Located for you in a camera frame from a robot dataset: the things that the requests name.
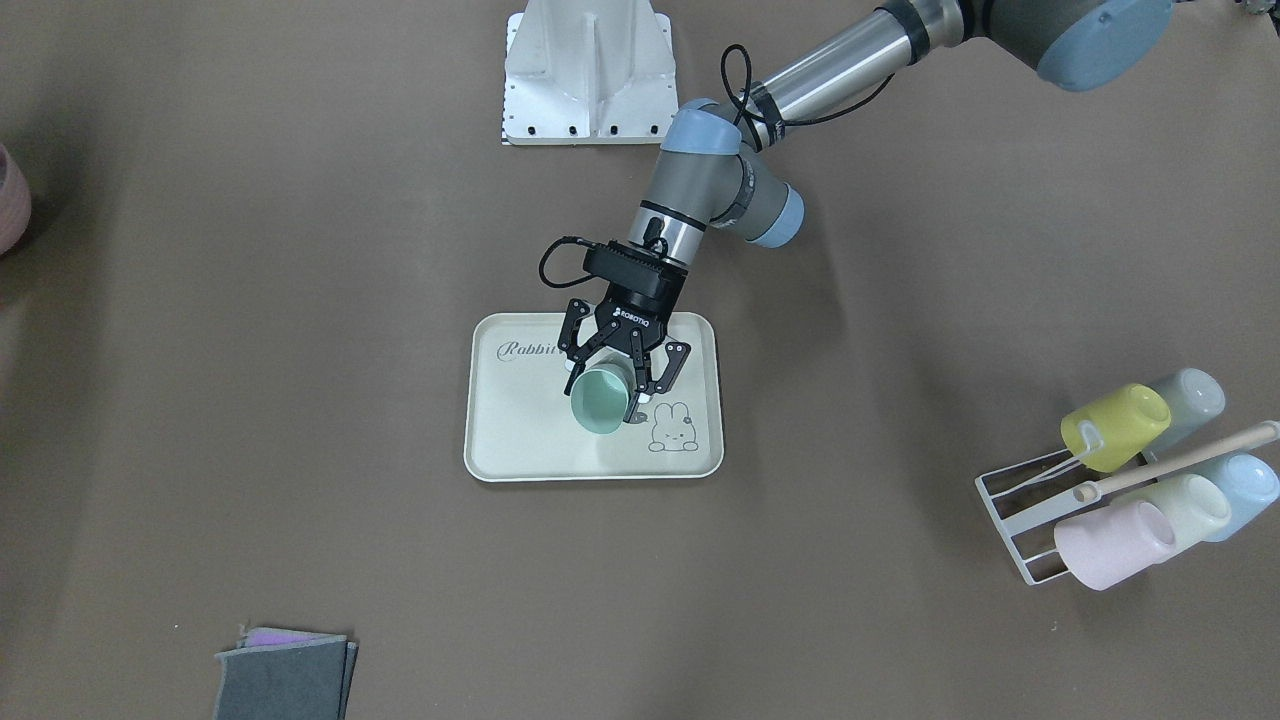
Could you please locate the cream cup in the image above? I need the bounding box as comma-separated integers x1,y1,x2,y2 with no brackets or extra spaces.
1133,473,1233,555

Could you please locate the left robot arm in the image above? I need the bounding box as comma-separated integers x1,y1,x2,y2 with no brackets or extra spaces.
550,1,1174,436

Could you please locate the yellow cup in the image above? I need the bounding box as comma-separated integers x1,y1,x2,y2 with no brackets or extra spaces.
1060,383,1172,473

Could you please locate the grey folded cloth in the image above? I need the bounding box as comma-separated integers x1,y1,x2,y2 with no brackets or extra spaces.
212,626,358,719

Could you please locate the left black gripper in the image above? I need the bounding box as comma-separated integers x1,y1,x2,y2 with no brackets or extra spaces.
557,275,692,424

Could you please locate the green cup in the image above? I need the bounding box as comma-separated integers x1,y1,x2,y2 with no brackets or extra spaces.
570,361,635,436

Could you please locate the pink bowl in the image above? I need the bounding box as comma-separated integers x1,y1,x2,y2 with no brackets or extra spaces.
1,145,32,255

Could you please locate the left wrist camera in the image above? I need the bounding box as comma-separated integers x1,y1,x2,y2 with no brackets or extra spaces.
582,241,689,300

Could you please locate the light blue cup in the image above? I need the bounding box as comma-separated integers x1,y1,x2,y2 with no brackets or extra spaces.
1190,452,1279,543

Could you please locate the white wire cup rack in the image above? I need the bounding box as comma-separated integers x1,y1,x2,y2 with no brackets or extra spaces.
974,448,1120,585

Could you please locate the cream rabbit tray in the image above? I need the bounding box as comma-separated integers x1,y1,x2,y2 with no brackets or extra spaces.
463,313,724,482

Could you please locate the grey-blue cup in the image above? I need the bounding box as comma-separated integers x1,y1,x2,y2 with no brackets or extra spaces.
1143,368,1226,457

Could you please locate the white pedestal column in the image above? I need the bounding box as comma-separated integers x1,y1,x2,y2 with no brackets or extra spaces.
500,1,678,146

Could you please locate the pink cup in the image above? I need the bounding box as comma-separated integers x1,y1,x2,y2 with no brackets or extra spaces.
1053,501,1176,591

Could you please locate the wooden rack handle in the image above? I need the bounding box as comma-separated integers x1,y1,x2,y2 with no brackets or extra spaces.
1069,420,1279,507

